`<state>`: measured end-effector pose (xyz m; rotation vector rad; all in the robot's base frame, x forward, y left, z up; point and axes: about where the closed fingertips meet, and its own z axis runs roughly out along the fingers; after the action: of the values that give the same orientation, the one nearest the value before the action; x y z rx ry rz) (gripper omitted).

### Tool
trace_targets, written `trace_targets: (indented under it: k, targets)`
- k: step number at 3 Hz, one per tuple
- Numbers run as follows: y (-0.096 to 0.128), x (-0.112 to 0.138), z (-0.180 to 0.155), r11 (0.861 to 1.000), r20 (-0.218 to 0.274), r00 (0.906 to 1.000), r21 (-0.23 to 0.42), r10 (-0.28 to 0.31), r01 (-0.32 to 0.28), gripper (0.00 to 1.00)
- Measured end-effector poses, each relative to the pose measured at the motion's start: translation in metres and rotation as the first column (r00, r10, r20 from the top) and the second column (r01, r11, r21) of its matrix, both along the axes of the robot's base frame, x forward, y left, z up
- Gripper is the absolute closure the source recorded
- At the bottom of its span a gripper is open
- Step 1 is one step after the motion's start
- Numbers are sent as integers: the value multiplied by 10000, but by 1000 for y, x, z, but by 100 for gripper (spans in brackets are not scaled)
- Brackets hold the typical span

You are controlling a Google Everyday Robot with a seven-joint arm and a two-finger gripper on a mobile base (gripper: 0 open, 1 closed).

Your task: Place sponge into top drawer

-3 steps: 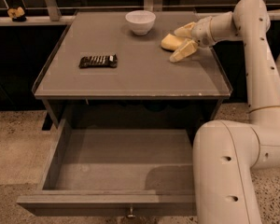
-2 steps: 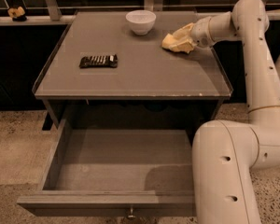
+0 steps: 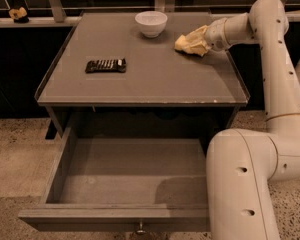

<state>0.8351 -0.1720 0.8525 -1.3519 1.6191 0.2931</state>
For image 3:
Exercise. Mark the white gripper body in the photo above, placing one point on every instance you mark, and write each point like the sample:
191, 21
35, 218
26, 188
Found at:
215, 34

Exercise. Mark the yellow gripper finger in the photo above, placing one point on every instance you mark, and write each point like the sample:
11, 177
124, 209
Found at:
197, 34
199, 48

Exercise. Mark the yellow sponge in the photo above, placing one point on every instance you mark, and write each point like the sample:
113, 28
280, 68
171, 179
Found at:
180, 42

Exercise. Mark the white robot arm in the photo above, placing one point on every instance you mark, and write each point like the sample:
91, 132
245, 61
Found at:
241, 163

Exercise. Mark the grey cabinet with glass top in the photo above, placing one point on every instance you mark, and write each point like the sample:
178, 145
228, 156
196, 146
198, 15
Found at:
156, 75

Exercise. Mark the open grey top drawer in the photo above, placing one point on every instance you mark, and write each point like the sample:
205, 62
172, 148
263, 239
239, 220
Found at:
108, 184

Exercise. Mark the metal drawer knob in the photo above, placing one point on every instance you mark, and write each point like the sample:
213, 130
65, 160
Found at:
140, 229

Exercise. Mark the white ceramic bowl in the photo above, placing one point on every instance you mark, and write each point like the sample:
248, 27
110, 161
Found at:
151, 23

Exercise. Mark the metal window railing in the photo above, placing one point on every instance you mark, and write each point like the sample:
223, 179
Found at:
90, 10

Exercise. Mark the small yellow object on ledge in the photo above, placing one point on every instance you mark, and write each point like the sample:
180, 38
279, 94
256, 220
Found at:
19, 15

